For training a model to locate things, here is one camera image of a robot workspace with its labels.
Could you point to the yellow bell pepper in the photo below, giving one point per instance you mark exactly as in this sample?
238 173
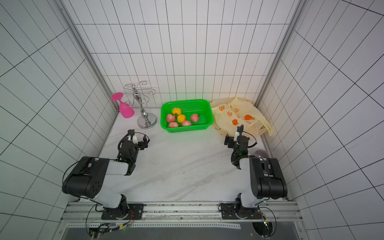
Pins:
176 111

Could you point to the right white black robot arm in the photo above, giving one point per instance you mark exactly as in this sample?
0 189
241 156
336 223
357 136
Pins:
266 180

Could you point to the green plastic basket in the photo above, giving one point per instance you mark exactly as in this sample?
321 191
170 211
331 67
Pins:
188 107

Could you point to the pink plastic wine glass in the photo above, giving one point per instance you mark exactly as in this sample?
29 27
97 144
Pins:
125 108

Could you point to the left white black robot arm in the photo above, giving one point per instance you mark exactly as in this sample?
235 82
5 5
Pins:
86 180

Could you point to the aluminium mounting rail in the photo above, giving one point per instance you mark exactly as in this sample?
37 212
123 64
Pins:
180 214

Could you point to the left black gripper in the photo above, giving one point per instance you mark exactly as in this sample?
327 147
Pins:
137 142

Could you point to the orange yellow fruit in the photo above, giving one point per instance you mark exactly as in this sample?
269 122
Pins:
181 118

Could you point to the purple mug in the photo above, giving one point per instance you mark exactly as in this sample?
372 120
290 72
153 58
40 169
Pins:
260 153

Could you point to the yellow printed plastic bag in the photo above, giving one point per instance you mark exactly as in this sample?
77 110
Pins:
231 113

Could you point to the pink peach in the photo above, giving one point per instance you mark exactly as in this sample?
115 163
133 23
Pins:
195 118
170 118
186 123
173 125

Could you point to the silver metal glass rack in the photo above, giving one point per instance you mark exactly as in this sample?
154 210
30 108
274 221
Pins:
141 95

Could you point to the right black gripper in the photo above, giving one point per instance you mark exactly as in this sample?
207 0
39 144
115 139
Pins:
237 139

